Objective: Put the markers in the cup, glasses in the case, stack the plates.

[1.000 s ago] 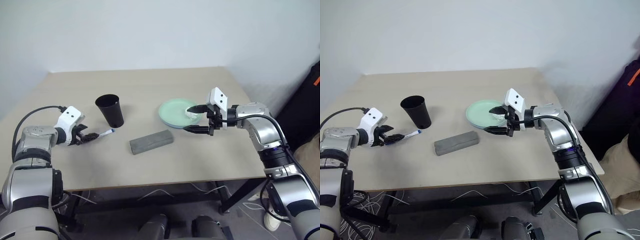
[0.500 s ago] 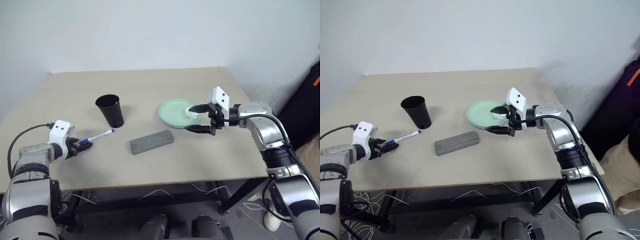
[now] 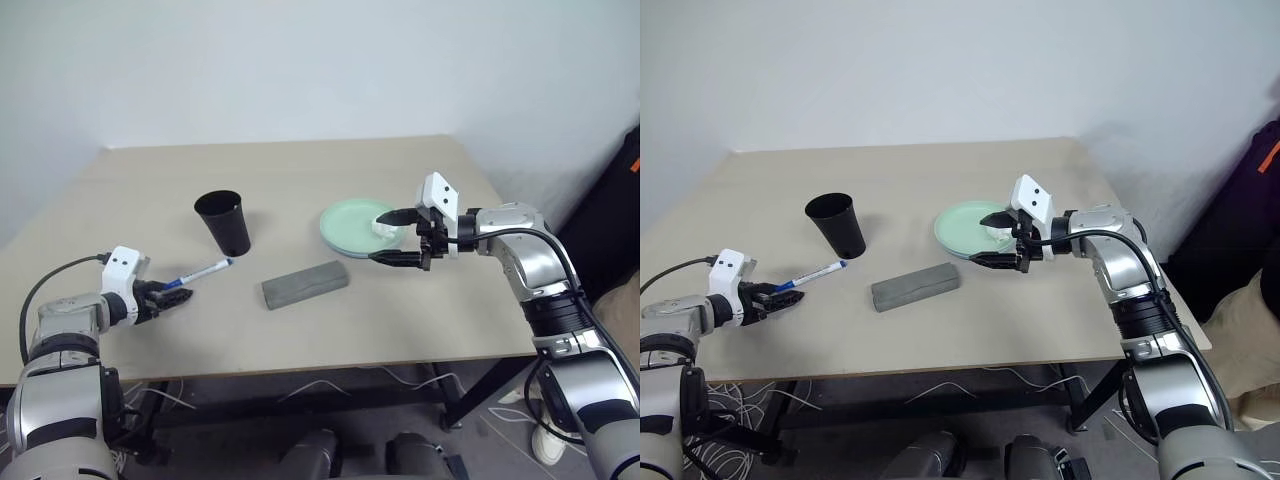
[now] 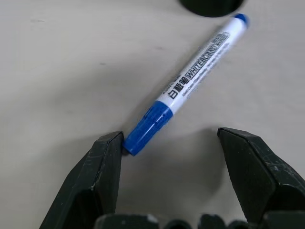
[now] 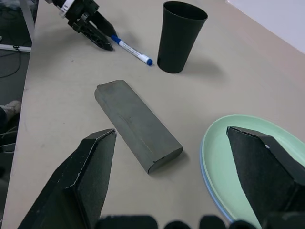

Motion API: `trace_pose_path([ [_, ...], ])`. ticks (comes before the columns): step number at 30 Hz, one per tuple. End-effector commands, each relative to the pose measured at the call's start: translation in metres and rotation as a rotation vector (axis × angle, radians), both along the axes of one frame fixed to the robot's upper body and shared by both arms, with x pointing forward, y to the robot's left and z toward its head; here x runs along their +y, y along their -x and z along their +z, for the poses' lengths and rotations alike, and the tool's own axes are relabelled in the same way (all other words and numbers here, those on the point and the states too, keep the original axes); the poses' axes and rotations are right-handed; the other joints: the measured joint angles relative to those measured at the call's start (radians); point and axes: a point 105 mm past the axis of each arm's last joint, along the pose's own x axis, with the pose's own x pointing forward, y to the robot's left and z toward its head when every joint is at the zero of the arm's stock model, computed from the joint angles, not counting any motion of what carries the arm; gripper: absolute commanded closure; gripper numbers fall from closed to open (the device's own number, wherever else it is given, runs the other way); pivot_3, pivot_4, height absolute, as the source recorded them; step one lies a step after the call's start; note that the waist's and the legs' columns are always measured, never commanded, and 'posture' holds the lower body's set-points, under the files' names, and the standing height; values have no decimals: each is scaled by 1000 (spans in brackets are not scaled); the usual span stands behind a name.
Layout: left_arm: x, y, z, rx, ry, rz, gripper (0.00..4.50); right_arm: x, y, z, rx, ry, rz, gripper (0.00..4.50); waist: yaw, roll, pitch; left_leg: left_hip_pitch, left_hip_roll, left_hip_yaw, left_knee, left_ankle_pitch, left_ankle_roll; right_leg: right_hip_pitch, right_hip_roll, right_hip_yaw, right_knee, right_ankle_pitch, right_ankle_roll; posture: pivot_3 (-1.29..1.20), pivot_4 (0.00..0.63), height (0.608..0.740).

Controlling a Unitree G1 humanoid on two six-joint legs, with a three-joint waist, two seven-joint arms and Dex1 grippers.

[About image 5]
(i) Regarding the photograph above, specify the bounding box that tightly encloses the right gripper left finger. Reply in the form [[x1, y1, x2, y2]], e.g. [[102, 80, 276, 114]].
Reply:
[[18, 128, 117, 229]]

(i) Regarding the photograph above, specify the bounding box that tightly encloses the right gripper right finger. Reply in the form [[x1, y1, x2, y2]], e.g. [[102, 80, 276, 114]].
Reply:
[[226, 126, 305, 229]]

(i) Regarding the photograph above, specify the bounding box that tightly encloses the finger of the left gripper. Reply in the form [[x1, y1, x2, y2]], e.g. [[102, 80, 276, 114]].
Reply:
[[81, 23, 114, 52], [91, 11, 117, 37]]

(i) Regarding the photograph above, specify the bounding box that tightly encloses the blue whiteboard marker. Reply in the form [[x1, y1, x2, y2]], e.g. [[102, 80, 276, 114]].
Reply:
[[110, 35, 154, 66]]

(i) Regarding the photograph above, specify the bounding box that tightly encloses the light green plate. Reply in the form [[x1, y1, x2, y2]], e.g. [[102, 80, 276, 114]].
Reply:
[[201, 114, 305, 227]]

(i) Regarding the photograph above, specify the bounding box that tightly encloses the grey glasses case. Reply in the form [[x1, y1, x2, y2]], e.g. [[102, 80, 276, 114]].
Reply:
[[94, 80, 184, 177]]

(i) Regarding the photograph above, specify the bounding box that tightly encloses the white metal stand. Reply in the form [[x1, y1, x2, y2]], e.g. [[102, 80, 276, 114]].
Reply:
[[0, 0, 37, 52]]

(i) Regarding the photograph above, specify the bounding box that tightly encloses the light blue plate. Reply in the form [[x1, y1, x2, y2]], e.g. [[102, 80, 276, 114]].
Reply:
[[199, 142, 236, 224]]

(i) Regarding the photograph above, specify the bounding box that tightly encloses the black plastic cup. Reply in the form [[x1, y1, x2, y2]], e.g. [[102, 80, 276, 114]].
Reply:
[[156, 1, 209, 74]]

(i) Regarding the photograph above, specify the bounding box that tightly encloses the beige shoe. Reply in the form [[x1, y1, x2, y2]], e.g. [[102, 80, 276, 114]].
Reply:
[[0, 100, 22, 120]]

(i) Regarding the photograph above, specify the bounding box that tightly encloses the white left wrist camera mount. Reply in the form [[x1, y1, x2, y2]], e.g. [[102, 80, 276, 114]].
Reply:
[[58, 0, 73, 19]]

